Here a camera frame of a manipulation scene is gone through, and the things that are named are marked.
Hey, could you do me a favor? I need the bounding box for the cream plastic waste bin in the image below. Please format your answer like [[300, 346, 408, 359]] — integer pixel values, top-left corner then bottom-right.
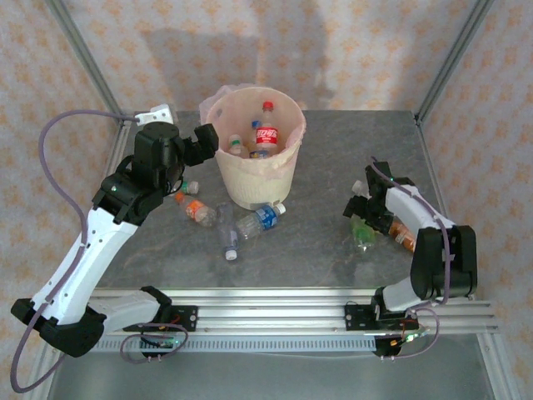
[[199, 85, 308, 212]]

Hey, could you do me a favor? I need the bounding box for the aluminium frame post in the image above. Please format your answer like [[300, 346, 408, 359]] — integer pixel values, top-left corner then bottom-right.
[[44, 0, 128, 124], [414, 0, 497, 125]]

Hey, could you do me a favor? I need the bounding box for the aluminium frame leg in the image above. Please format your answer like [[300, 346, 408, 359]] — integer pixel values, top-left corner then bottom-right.
[[24, 353, 63, 400], [476, 332, 521, 400]]

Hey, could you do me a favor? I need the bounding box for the small circuit board green LED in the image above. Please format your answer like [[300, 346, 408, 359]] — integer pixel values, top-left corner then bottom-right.
[[389, 331, 432, 347], [141, 335, 184, 351]]

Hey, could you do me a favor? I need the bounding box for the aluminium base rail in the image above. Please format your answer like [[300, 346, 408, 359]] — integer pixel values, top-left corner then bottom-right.
[[43, 286, 501, 337]]

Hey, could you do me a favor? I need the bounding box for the crinkled water bottle blue label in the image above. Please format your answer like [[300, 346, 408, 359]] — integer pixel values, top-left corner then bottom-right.
[[235, 202, 287, 241]]

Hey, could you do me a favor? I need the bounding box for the amber tea bottle orange label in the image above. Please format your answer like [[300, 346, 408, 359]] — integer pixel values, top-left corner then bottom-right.
[[385, 218, 417, 254]]

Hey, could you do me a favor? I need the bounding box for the perforated grey cable tray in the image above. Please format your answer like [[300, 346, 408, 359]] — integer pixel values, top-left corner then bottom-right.
[[62, 336, 378, 353]]

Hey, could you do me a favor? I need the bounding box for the clear unlabelled bottle white cap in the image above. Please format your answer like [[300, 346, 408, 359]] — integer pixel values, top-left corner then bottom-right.
[[215, 202, 241, 262]]

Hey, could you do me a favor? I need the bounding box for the green plastic bottle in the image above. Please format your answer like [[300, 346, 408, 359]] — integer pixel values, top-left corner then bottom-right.
[[348, 214, 378, 253]]

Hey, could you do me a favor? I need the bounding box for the orange soda bottle orange cap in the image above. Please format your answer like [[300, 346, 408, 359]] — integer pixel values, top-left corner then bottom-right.
[[173, 191, 218, 228]]

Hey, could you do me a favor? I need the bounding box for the grey metal lower panel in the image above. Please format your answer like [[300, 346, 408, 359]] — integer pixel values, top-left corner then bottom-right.
[[45, 349, 496, 400]]

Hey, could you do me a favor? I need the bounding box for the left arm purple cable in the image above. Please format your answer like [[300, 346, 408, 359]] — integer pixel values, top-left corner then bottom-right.
[[10, 108, 189, 395]]

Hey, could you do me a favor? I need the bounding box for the aluminium table side rail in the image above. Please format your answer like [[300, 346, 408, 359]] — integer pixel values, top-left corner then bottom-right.
[[414, 112, 449, 222], [108, 114, 134, 166]]

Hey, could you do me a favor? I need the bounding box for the red label cola bottle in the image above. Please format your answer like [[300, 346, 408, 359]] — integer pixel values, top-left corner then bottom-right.
[[254, 101, 279, 158]]

